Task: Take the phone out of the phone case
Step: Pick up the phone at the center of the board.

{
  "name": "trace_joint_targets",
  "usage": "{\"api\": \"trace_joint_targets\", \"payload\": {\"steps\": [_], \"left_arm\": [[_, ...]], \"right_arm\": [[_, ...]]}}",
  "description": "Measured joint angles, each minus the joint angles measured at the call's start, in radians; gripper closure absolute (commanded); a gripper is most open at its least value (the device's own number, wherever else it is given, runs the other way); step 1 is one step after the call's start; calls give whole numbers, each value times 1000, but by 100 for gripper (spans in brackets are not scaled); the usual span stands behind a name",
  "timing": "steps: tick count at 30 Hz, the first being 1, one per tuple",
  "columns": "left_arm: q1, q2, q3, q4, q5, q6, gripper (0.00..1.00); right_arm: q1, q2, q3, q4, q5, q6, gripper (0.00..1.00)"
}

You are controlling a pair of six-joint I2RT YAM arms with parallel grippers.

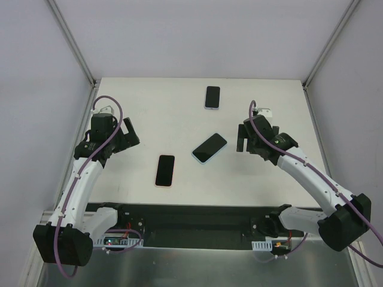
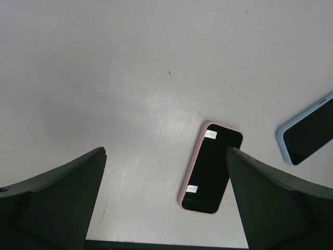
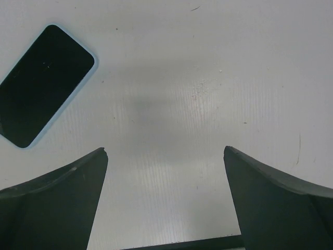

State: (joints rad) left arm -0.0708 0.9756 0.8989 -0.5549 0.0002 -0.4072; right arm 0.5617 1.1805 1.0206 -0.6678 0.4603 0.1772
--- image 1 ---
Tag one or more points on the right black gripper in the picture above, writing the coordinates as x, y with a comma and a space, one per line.
247, 141

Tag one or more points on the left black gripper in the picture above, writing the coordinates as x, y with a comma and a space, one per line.
126, 139

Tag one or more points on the light blue phone case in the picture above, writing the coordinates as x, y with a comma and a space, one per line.
209, 148

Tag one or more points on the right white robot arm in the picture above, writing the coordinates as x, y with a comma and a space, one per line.
343, 218

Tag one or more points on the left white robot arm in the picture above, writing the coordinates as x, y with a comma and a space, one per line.
67, 237

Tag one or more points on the phone in lilac case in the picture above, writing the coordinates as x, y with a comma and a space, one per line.
212, 97

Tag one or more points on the phone in pink case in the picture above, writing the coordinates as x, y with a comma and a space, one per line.
165, 171

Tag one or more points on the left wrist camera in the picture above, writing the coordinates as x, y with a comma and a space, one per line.
107, 110

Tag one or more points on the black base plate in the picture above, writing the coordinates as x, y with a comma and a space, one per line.
190, 227

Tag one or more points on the right white cable duct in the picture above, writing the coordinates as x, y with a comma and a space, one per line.
262, 246

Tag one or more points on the white cable duct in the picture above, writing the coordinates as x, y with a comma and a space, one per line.
118, 242
262, 246

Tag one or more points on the left aluminium frame post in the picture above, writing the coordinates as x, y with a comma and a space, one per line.
71, 41

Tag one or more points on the aluminium frame post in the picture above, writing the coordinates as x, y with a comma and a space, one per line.
340, 26
71, 41

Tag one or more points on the left white cable duct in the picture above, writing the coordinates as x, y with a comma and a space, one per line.
118, 242

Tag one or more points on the right aluminium frame post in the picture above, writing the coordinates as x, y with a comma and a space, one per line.
340, 26

